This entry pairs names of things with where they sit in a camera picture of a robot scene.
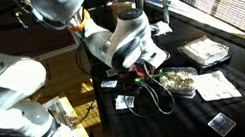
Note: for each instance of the pink bowl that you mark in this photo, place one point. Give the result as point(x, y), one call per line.
point(146, 71)

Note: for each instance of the green plastic spoon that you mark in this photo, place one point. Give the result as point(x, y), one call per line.
point(151, 77)

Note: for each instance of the white paper napkin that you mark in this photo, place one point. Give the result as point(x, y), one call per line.
point(215, 85)

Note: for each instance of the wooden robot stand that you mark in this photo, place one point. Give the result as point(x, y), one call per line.
point(85, 126)

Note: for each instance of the dark wooden door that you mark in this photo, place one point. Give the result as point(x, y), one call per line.
point(56, 39)

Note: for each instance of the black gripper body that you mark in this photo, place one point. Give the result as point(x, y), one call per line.
point(130, 74)

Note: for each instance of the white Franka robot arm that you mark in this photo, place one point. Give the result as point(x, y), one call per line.
point(5, 75)

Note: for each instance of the orange box with cartoon face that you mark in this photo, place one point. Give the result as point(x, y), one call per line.
point(118, 7)

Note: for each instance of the white foam container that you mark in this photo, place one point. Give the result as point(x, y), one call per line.
point(205, 50)

